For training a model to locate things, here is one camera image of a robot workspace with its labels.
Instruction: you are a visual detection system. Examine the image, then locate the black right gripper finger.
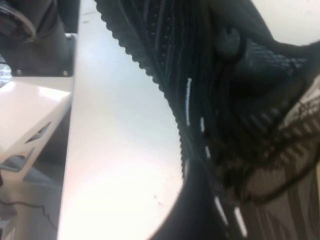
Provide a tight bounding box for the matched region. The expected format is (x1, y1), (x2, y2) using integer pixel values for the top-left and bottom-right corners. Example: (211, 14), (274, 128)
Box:
(149, 159), (226, 240)

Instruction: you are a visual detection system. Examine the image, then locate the black knit sneaker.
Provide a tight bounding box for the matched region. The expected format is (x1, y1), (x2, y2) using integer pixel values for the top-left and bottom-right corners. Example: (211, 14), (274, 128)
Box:
(94, 0), (320, 240)

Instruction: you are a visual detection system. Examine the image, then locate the white metal frame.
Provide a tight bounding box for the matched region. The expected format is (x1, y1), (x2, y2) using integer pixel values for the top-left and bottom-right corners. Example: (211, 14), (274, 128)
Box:
(0, 74), (75, 240)

